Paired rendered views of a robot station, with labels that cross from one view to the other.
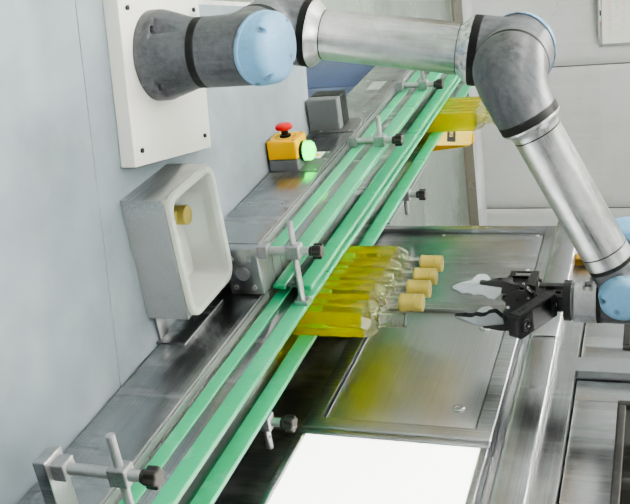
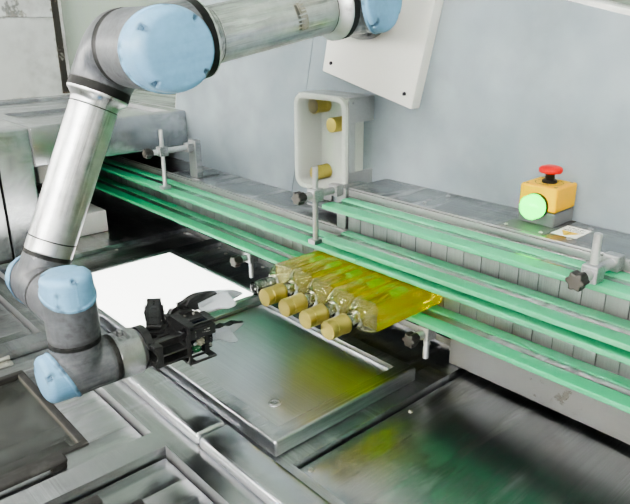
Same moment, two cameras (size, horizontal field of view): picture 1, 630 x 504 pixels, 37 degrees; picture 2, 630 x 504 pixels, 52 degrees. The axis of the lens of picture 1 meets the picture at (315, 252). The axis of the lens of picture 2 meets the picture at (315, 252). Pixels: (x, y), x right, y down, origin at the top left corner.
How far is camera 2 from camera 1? 2.44 m
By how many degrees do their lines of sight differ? 103
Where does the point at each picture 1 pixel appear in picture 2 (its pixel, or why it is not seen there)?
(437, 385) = (229, 349)
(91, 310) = (285, 133)
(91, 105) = not seen: hidden behind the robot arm
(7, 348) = (240, 107)
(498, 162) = not seen: outside the picture
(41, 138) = not seen: hidden behind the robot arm
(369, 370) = (295, 333)
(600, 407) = (100, 430)
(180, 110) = (380, 56)
